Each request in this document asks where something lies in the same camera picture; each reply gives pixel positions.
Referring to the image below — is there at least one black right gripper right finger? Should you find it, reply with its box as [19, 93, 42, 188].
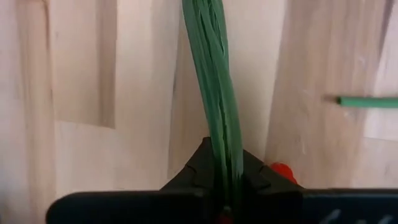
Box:
[241, 149, 398, 224]

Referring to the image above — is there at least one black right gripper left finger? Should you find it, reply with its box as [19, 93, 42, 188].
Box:
[45, 136, 220, 224]

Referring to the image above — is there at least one red artificial flower bunch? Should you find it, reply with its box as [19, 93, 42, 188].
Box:
[181, 0, 299, 224]

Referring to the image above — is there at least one dark red artificial tulip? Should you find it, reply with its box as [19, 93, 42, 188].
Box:
[336, 95, 398, 110]

